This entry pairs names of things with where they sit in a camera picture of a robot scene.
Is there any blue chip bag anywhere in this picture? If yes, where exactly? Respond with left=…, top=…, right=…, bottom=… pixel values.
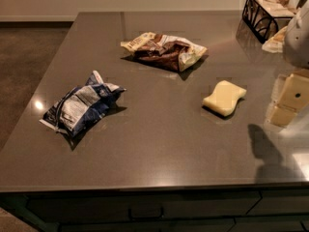
left=40, top=71, right=126, bottom=138

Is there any white packet beside basket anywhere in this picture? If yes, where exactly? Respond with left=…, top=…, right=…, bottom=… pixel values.
left=262, top=27, right=287, bottom=53

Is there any yellow sponge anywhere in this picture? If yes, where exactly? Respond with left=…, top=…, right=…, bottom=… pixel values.
left=202, top=80, right=246, bottom=117

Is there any dark cabinet drawer front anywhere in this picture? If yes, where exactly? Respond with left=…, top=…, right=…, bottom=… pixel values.
left=27, top=191, right=260, bottom=223

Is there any brown chip bag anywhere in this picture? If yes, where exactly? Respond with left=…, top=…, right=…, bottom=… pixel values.
left=121, top=32, right=208, bottom=73

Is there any black wire basket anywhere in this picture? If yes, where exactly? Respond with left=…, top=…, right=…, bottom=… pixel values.
left=242, top=0, right=296, bottom=44

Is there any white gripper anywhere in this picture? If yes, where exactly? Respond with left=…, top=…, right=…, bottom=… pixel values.
left=267, top=0, right=309, bottom=128

